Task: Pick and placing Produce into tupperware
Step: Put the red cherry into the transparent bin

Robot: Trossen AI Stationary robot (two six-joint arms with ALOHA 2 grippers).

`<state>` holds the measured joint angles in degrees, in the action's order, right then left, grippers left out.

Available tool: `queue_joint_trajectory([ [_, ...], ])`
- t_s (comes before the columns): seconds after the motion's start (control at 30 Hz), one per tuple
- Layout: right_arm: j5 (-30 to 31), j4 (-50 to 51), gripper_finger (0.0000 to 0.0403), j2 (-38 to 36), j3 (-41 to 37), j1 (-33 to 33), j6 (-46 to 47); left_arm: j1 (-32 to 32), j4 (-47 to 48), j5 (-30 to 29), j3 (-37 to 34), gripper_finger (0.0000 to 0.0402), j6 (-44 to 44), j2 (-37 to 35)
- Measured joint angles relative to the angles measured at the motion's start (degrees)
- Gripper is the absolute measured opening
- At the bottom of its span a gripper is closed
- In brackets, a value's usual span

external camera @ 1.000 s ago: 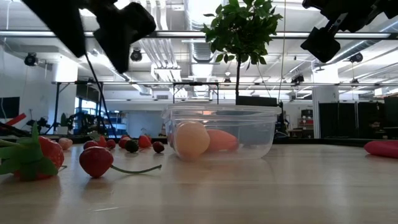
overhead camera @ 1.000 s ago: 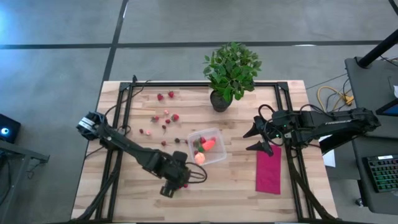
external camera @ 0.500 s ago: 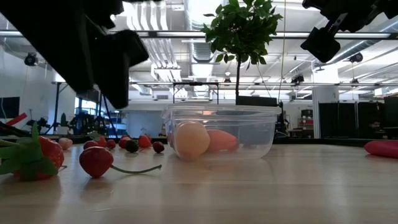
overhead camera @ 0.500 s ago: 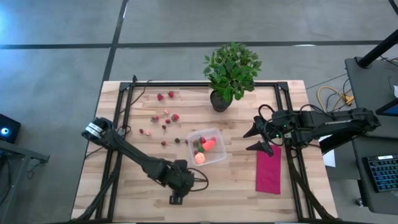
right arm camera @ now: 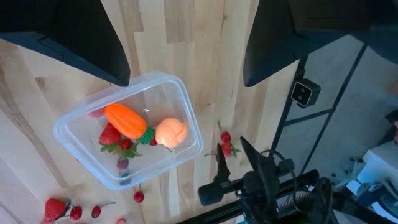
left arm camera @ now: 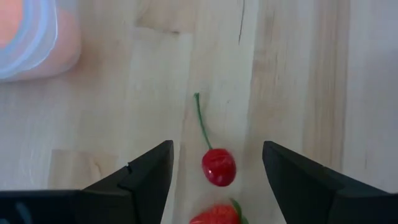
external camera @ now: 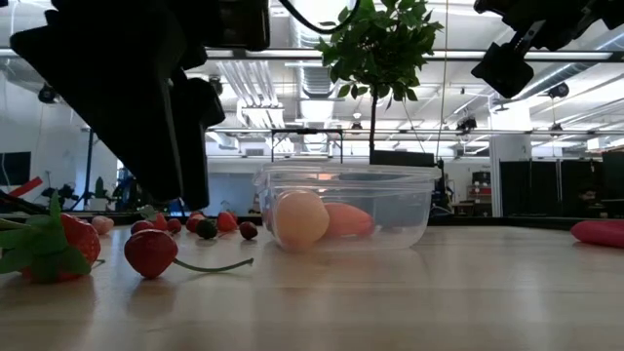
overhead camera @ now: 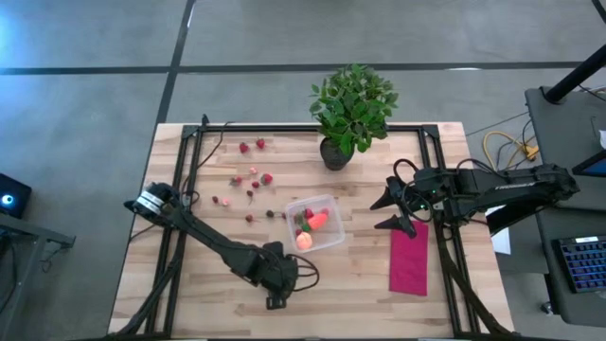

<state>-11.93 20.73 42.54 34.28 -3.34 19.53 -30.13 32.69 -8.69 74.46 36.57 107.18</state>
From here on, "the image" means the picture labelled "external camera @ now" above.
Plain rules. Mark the distant black table frame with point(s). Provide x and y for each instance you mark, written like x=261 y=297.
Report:
x=307 y=131

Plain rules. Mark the red toy strawberry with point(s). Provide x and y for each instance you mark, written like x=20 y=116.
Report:
x=80 y=239
x=226 y=222
x=160 y=223

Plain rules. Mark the orange toy carrot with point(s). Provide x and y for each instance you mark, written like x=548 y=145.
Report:
x=351 y=222

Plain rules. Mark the green potted plant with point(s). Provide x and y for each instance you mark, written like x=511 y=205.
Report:
x=385 y=44

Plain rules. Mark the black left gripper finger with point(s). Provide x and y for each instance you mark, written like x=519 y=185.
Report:
x=112 y=97
x=195 y=146

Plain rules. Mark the black overhead beam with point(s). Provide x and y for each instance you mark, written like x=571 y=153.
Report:
x=439 y=54

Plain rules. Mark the black ceiling spotlight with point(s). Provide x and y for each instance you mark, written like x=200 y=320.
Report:
x=216 y=87
x=467 y=124
x=558 y=90
x=47 y=93

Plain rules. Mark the pink toy fruit piece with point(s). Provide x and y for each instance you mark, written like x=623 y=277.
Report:
x=103 y=224

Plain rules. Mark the black tripod stand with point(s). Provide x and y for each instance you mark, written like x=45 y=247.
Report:
x=89 y=170

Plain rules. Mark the red folded cloth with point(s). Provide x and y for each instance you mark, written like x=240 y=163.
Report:
x=602 y=233

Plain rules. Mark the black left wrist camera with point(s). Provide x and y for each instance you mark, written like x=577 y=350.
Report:
x=244 y=24

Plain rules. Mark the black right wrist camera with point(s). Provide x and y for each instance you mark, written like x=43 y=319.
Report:
x=502 y=70

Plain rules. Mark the black partition panels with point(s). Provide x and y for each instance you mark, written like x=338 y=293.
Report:
x=536 y=187

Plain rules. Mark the dark wall monitor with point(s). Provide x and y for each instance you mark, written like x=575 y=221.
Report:
x=14 y=168

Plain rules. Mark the red background object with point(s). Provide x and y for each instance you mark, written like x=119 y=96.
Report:
x=27 y=186

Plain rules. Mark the black rectangular screen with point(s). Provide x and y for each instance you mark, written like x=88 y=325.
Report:
x=404 y=159

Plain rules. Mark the dark toy blackberry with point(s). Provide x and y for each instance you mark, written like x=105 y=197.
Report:
x=206 y=229

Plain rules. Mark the red toy cherry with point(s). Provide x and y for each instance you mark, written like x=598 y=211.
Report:
x=150 y=252
x=141 y=225
x=248 y=230
x=193 y=222
x=174 y=225

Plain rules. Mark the clear plastic tupperware container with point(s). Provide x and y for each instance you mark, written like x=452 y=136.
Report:
x=404 y=214

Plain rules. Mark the toy peach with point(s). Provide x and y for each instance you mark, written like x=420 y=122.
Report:
x=300 y=219

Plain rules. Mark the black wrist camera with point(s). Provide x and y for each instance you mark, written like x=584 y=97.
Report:
x=244 y=24
x=502 y=70

